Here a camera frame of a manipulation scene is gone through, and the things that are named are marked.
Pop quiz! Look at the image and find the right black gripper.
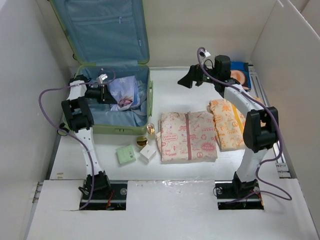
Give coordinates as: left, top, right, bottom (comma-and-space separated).
177, 61, 219, 89

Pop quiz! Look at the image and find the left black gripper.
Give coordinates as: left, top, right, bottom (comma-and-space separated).
84, 84, 117, 104

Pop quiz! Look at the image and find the blue princess cloth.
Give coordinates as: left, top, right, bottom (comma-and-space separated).
107, 75, 141, 111

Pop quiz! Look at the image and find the blue orange cloth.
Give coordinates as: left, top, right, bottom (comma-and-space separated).
230, 61, 251, 92

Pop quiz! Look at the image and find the small clear perfume bottle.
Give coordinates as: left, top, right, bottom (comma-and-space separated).
147, 123, 155, 136

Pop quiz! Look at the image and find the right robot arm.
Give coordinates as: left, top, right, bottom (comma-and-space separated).
177, 48, 279, 204

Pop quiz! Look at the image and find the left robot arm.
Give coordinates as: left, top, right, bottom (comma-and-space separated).
61, 75, 113, 200

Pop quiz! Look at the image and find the round gold lid jar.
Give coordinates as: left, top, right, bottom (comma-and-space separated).
136, 136, 148, 149

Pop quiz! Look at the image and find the light green box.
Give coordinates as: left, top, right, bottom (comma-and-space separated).
116, 145, 136, 166

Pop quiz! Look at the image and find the orange cartoon zip hoodie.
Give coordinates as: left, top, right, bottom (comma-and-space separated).
208, 99, 246, 152

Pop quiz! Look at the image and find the green suitcase blue lining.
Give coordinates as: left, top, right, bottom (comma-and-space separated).
51, 0, 153, 135

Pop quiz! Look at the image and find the pink cartoon zip hoodie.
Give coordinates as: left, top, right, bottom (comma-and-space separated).
155, 111, 218, 162

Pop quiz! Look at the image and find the small white box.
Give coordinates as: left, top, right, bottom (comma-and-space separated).
139, 144, 157, 163

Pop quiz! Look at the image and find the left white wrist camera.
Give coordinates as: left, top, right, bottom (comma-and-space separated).
96, 73, 108, 84

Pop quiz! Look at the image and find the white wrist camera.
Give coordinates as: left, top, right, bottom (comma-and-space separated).
96, 73, 108, 84
200, 49, 211, 59

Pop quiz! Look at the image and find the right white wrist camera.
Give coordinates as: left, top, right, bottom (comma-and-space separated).
200, 49, 211, 59

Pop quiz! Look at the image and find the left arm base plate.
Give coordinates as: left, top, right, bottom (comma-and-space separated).
79, 181, 128, 211

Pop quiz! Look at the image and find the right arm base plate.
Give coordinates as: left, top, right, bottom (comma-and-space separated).
213, 181, 264, 210

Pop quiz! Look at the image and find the aluminium rail right side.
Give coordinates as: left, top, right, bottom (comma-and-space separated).
248, 64, 292, 179

